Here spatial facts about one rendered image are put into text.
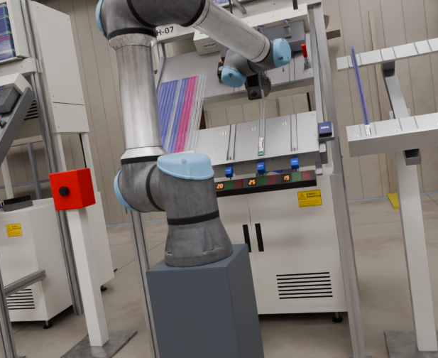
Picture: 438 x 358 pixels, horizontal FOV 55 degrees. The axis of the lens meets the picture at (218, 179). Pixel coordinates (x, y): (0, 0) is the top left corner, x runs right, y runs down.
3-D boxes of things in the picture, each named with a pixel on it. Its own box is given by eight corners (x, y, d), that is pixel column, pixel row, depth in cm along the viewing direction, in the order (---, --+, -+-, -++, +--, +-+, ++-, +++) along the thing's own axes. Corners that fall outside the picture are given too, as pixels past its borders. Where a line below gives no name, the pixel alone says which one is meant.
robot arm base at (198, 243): (221, 265, 85) (214, 216, 84) (154, 268, 89) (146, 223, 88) (240, 245, 99) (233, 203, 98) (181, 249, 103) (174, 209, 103)
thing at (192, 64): (315, 86, 161) (313, 75, 157) (157, 115, 180) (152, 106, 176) (311, 35, 181) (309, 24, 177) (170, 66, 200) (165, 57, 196)
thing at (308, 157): (321, 164, 138) (319, 150, 133) (140, 187, 157) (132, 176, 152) (321, 161, 139) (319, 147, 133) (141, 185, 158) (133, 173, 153)
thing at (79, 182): (110, 359, 171) (76, 169, 166) (60, 359, 178) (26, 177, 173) (137, 332, 194) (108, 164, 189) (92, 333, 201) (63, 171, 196)
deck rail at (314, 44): (328, 163, 137) (326, 151, 133) (321, 164, 138) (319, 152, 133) (316, 34, 180) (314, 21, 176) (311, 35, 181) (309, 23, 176)
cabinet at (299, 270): (353, 326, 168) (332, 172, 164) (189, 329, 189) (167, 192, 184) (350, 273, 230) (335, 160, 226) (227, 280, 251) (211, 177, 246)
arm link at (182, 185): (192, 219, 85) (182, 152, 84) (150, 219, 94) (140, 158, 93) (230, 207, 94) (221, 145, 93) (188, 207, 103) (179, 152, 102)
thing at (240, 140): (320, 156, 137) (319, 150, 134) (138, 181, 156) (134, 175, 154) (317, 115, 148) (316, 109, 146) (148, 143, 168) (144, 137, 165)
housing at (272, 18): (311, 42, 179) (307, 13, 169) (204, 66, 194) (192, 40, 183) (311, 32, 184) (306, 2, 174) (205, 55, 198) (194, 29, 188)
